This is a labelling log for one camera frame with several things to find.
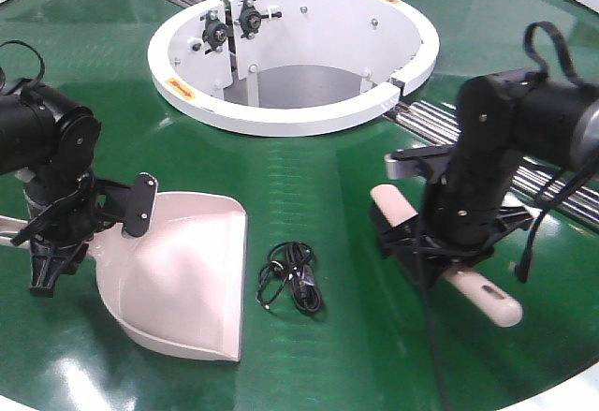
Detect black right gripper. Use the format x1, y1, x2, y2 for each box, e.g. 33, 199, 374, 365
369, 204, 533, 288

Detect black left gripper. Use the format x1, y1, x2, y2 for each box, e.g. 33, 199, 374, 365
9, 171, 157, 297

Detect pink hand brush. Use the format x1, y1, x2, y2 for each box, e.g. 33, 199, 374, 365
370, 183, 523, 328

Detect pink plastic dustpan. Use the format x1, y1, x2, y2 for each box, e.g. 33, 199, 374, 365
0, 190, 248, 363

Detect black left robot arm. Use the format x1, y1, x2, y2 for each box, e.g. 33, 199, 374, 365
1, 65, 158, 298

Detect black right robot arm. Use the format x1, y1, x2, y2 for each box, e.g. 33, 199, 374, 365
371, 68, 598, 288

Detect front orange arrow sticker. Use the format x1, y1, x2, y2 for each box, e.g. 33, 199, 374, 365
167, 77, 196, 101

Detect right steel transfer rollers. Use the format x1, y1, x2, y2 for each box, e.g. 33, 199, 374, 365
385, 101, 598, 232

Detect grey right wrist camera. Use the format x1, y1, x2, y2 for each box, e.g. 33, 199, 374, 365
384, 144, 453, 183

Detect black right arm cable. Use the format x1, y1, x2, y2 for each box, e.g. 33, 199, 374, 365
418, 21, 599, 411

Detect left black bearing mount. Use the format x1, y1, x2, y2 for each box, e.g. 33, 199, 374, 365
202, 9, 228, 54

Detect black bearing mount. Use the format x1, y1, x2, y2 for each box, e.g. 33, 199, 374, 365
202, 9, 228, 54
237, 0, 283, 39

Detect white inner conveyor ring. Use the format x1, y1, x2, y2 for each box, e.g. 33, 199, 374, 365
147, 0, 441, 139

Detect right black bearing mount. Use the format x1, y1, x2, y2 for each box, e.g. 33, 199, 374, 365
237, 0, 283, 39

